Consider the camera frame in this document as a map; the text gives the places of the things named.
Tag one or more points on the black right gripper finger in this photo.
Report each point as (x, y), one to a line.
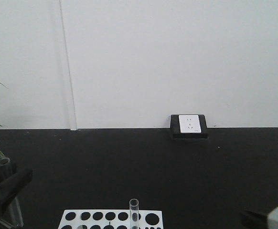
(253, 220)

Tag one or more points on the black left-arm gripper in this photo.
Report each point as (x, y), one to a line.
(24, 177)

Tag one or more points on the short clear test tube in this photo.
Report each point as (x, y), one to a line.
(10, 207)

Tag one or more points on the tall clear test tube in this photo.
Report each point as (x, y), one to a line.
(134, 213)

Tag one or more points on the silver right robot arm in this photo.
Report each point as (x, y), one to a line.
(272, 219)

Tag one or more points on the white test tube rack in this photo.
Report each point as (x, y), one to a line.
(109, 219)

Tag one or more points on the white wall socket black box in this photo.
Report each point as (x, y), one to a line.
(186, 127)

